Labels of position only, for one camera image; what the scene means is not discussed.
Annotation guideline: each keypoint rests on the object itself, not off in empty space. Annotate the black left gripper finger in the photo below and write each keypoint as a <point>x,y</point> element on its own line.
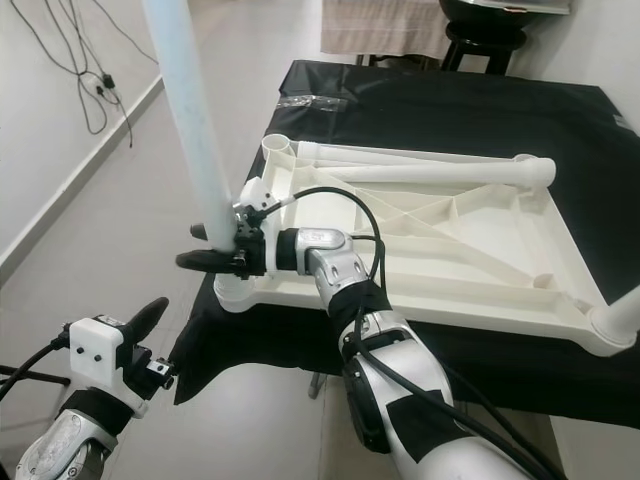
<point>143,318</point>

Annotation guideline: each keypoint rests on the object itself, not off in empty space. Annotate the white plastic table leg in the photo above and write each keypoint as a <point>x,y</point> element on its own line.
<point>460,173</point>
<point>180,100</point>
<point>400,150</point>
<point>620,320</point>

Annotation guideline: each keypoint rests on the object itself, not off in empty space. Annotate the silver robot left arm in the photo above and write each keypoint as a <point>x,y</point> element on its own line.
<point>60,455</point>

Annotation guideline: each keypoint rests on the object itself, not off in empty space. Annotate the grey metal table leg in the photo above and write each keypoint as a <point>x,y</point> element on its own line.
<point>326,386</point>

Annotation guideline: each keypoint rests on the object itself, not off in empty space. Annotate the clear plastic bag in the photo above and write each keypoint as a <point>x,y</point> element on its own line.
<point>310,102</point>

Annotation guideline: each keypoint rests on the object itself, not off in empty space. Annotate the black tablecloth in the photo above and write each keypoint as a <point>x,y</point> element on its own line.
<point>440,100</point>

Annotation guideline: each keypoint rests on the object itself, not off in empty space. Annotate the black round stool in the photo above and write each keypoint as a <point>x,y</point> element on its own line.
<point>480,48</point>

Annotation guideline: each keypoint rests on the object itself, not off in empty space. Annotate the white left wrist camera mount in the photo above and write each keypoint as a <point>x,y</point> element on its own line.
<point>95,345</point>

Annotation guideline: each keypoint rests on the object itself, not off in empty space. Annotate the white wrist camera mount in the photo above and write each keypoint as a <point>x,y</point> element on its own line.
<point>252,195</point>
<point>95,345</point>

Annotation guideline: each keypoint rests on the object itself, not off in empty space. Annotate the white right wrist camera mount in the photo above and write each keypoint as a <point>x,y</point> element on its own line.
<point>252,195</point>

